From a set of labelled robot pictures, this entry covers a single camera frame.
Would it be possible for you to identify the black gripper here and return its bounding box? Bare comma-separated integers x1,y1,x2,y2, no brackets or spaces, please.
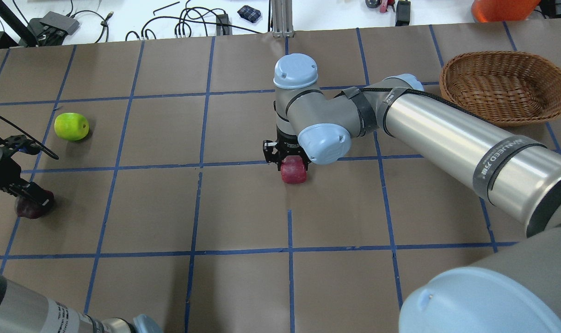
263,130,311,169
0,135,54,207

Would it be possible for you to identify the orange object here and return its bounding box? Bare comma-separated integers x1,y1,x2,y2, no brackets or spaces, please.
470,0,540,23

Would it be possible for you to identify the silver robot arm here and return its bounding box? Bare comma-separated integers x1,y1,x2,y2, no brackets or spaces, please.
263,53,561,333
0,135,162,333

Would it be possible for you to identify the green apple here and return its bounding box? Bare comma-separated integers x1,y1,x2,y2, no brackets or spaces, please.
54,112,90,142

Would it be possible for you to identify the wicker basket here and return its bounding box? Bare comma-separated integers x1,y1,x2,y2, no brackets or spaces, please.
439,51,561,127

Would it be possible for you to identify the grey usb hub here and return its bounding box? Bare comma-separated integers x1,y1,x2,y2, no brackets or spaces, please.
27,11,80,46

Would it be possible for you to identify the dark red apple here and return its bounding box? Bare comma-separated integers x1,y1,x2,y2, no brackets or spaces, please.
15,192,55,219

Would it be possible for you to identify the red yellow apple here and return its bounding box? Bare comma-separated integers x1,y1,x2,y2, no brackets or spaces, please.
280,155,307,184

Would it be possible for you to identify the black monitor stand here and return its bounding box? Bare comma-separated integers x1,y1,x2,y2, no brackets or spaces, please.
0,0,39,47

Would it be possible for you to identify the aluminium frame post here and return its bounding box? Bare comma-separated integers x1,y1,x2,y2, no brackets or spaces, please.
270,0,295,37

